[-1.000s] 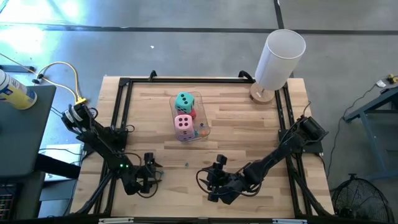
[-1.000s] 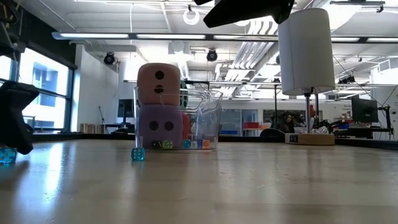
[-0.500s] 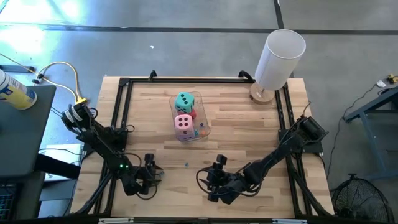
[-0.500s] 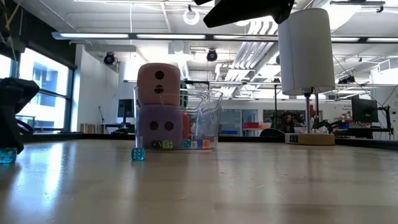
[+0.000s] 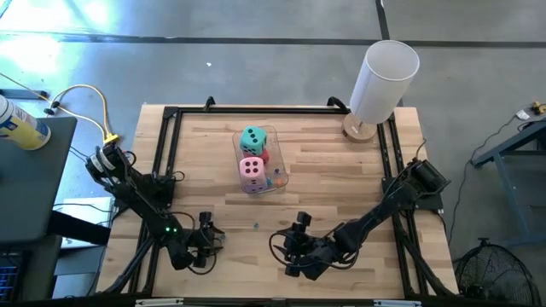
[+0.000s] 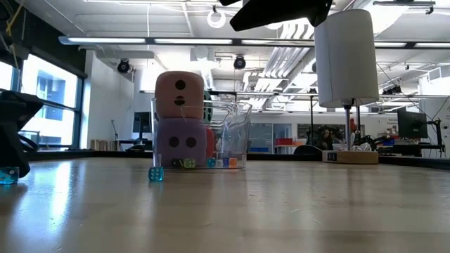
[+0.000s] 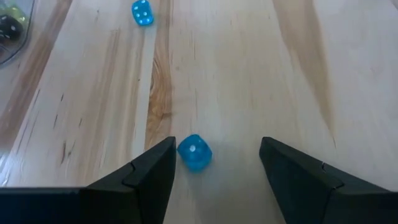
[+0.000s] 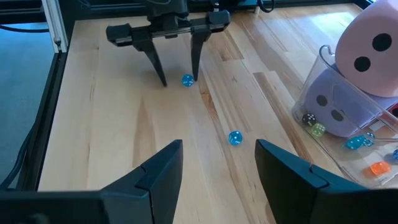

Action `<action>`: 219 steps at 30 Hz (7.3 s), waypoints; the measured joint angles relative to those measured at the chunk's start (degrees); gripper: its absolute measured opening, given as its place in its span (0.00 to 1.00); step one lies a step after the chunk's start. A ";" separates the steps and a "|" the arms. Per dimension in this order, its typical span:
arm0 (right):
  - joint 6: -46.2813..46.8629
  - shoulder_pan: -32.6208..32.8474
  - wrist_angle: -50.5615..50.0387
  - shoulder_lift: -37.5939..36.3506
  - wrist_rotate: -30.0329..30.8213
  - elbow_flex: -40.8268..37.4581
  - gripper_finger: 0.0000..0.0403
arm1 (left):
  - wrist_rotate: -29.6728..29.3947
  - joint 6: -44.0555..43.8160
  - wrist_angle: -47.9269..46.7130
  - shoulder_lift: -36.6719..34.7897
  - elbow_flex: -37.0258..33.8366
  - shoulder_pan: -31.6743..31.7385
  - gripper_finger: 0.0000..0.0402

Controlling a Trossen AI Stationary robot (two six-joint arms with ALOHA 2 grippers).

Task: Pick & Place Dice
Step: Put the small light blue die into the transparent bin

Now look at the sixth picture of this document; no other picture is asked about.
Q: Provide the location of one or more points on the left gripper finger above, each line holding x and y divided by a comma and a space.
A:
14, 147

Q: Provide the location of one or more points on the small teal translucent die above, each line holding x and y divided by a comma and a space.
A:
211, 162
155, 174
8, 175

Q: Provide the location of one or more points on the large pink foam die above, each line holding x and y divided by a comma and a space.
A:
190, 95

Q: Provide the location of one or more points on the large mint green foam die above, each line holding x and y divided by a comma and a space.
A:
207, 110

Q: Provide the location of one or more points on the clear plastic bin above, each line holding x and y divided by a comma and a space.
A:
235, 140

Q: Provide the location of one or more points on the large red foam die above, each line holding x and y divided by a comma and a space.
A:
210, 142

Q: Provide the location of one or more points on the large purple foam die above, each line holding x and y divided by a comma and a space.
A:
181, 151

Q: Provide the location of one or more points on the small orange translucent die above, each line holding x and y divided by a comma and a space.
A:
232, 162

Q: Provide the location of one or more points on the small black die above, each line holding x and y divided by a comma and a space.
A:
175, 163

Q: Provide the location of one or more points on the small yellow-green translucent die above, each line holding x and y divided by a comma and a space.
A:
190, 163

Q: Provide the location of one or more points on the large glass window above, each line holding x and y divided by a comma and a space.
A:
52, 105

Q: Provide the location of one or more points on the black ceiling spotlight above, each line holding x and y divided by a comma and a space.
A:
239, 62
123, 66

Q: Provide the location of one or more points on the white shade table lamp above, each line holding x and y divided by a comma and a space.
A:
346, 56

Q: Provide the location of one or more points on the row of wooden blocks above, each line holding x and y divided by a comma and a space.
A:
103, 144

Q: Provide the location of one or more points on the long ceiling light strip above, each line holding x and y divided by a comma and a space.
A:
105, 40

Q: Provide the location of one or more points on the red box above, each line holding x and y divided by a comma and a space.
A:
283, 141

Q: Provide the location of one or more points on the person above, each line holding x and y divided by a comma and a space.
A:
325, 138

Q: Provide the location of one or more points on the blue box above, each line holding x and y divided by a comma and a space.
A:
388, 141

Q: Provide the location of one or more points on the black computer monitor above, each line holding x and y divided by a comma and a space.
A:
411, 124

